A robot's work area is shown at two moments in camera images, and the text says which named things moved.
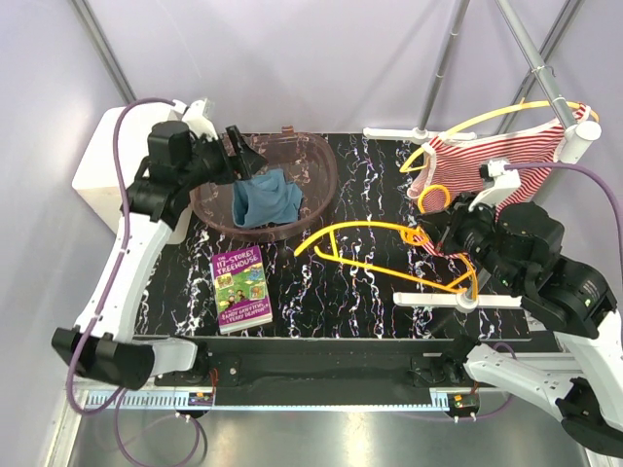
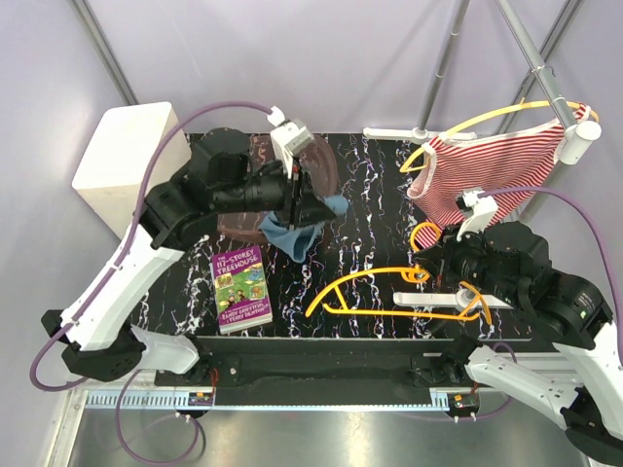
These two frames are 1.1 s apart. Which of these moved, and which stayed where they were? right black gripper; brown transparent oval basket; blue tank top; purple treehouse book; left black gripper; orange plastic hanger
Moved: orange plastic hanger; left black gripper; right black gripper; blue tank top
Stayed: brown transparent oval basket; purple treehouse book
